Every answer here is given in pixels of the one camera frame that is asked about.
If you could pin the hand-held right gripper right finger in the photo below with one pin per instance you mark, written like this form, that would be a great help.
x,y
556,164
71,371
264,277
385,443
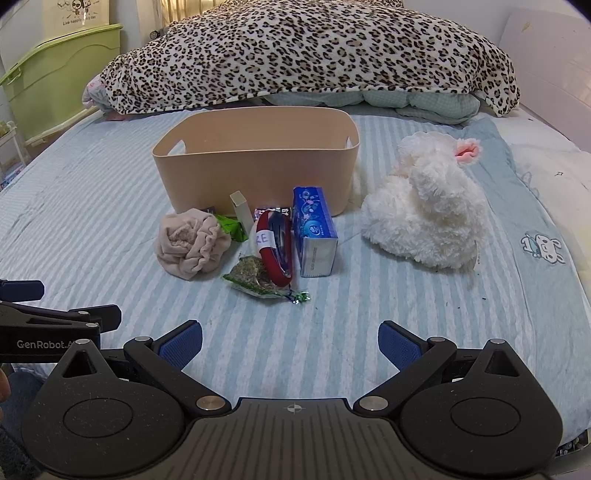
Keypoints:
x,y
398,345

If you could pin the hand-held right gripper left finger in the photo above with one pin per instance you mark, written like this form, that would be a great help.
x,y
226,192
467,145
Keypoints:
x,y
181,345

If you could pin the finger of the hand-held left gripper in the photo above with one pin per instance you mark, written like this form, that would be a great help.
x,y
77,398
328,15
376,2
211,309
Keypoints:
x,y
21,289
99,316

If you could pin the dark blue cloth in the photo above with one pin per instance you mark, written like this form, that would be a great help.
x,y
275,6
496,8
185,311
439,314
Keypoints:
x,y
25,387

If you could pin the crumpled beige cloth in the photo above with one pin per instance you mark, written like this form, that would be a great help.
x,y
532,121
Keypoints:
x,y
189,249

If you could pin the clear green seaweed packet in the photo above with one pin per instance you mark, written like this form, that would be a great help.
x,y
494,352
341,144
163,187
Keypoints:
x,y
251,275

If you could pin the blue striped bed sheet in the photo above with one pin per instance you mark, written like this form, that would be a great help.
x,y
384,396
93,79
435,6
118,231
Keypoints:
x,y
101,207

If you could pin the green snack packet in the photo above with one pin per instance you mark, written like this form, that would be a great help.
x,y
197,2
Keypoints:
x,y
232,229

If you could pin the white plush rabbit toy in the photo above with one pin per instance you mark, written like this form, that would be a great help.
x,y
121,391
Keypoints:
x,y
425,217

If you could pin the red and blue stapler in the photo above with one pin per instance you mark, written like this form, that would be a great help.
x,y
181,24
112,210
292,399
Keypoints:
x,y
279,258

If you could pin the blue printed box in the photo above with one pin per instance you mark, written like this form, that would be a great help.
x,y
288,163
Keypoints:
x,y
316,240

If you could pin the white shelf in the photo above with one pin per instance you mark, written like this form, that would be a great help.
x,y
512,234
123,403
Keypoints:
x,y
9,152

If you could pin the light blue cartoon quilt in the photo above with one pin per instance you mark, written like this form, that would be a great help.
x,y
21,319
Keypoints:
x,y
531,286

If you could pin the small white green box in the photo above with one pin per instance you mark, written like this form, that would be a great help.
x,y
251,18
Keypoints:
x,y
241,208

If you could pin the silver red snack packet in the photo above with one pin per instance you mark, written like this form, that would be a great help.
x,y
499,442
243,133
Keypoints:
x,y
277,211

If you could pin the beige plastic storage basket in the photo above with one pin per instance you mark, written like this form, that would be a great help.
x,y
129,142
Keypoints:
x,y
258,177

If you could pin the green plastic storage box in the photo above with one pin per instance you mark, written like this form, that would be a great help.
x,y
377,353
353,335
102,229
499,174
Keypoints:
x,y
60,87

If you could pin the pink cloth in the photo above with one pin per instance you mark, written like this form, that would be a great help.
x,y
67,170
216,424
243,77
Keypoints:
x,y
94,94

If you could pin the green checked quilt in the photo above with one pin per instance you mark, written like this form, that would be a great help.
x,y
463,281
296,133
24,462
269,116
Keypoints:
x,y
378,104

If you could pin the leopard print blanket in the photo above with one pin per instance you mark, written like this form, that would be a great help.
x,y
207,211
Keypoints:
x,y
300,50

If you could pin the white headboard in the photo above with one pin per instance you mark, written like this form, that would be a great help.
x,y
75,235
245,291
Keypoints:
x,y
549,60

